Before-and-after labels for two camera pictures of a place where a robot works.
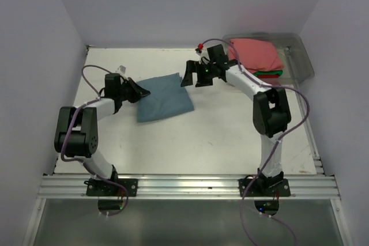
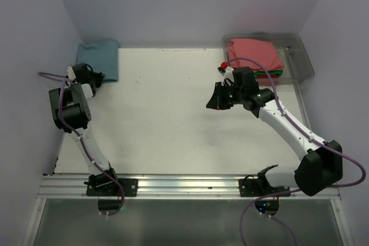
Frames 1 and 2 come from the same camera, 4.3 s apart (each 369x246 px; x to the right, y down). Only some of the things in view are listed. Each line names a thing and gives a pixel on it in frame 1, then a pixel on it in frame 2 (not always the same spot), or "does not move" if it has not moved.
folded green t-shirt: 261,72 does not move
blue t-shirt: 168,97 to 103,56
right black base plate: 264,188 does not move
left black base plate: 95,187 does not move
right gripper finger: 191,66 to 222,98
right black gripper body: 204,67 to 238,93
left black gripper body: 124,91 to 95,78
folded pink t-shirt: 255,55 does not move
